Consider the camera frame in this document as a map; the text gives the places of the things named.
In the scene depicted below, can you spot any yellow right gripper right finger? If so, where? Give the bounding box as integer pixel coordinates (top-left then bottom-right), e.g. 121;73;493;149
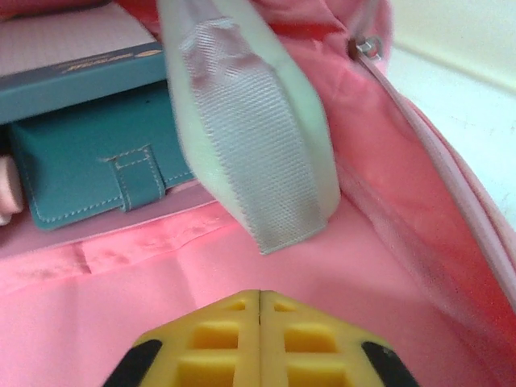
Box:
260;290;420;387

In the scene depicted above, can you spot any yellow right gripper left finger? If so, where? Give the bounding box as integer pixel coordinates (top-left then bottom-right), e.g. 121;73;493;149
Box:
106;289;261;387

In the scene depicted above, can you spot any pink student backpack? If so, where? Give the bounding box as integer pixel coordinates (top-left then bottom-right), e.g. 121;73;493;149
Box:
0;0;516;387

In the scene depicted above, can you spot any teal leather wallet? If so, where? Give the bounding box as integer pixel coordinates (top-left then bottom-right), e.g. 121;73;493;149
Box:
6;82;202;235

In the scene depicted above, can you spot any pale green pencil case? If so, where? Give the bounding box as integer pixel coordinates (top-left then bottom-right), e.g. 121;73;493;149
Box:
155;0;343;257

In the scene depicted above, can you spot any pale notebook with blue spine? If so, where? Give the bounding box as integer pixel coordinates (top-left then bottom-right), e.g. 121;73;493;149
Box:
0;0;170;124

